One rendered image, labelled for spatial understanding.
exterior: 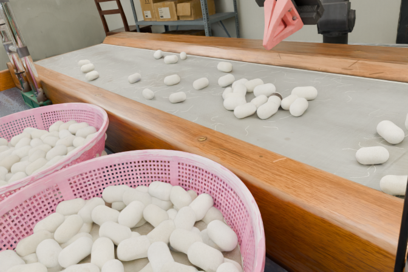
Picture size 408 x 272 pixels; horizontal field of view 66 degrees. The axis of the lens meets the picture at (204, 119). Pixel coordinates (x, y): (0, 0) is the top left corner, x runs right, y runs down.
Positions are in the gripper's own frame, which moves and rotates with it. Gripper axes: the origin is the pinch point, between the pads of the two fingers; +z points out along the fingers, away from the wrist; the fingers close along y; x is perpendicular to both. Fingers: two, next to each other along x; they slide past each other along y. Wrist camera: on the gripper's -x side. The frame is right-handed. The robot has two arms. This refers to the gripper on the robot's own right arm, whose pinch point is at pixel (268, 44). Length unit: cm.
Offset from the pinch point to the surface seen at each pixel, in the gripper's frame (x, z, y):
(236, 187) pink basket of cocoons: -11.9, 23.9, 16.1
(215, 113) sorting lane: -1.4, 14.6, -1.5
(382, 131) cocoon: 0.6, 10.4, 21.3
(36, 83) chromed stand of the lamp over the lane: -12, 23, -50
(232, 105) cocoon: -1.2, 12.5, 0.7
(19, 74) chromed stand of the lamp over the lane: -12, 23, -65
